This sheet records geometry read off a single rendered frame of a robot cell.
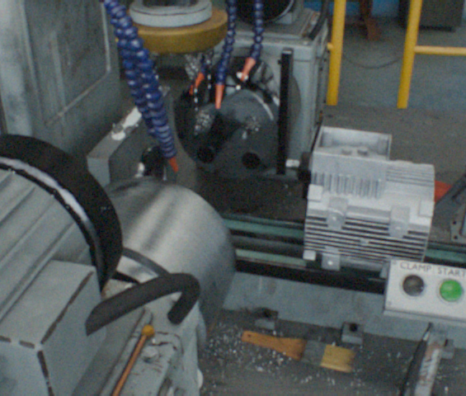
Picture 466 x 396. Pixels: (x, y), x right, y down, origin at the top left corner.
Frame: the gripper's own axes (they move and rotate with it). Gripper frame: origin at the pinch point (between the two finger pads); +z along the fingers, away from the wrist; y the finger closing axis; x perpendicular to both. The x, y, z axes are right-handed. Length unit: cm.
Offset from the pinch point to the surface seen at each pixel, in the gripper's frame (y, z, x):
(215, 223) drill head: 17.8, 15.8, -29.7
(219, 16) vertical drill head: -7.3, -0.1, -46.1
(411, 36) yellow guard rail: -244, 41, 23
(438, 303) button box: 19.8, 5.4, 0.6
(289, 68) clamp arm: -18.0, 5.2, -31.8
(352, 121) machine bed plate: -90, 37, -3
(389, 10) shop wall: -519, 97, 40
